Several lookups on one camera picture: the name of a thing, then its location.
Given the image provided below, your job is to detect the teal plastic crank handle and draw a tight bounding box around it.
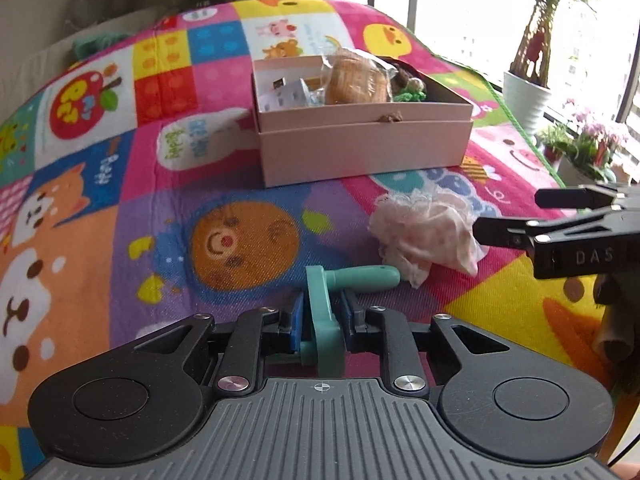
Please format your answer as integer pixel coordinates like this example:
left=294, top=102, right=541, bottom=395
left=299, top=264, right=400, bottom=378

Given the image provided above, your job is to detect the pink lace cloth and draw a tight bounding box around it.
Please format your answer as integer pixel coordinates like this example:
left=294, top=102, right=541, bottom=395
left=369, top=188, right=487, bottom=289

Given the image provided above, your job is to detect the crochet doll with green dress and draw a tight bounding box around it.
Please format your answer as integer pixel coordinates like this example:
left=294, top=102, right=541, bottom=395
left=390, top=64, right=427, bottom=103

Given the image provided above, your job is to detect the brown bread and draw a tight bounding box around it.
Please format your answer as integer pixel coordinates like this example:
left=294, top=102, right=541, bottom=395
left=320, top=49, right=397, bottom=105

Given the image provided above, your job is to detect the person's right hand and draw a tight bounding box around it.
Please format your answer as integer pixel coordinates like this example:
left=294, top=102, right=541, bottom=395
left=593, top=270, right=639, bottom=396

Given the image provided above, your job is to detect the pink flowering plant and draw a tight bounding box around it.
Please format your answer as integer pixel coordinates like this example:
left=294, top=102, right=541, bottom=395
left=536, top=110, right=639, bottom=186

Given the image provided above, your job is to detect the white ribbed plant pot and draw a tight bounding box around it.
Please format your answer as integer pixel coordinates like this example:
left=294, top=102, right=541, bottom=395
left=502, top=72, right=551, bottom=134

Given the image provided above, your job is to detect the pink cardboard box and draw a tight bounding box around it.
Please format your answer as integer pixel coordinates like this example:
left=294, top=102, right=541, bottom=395
left=252, top=55, right=473, bottom=188

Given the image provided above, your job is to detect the potted palm plant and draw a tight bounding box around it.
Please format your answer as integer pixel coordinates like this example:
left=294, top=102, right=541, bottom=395
left=509, top=0, right=592, bottom=89

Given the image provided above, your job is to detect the green cloth on sofa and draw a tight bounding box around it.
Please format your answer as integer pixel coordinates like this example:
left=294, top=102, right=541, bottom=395
left=72, top=32, right=131, bottom=61

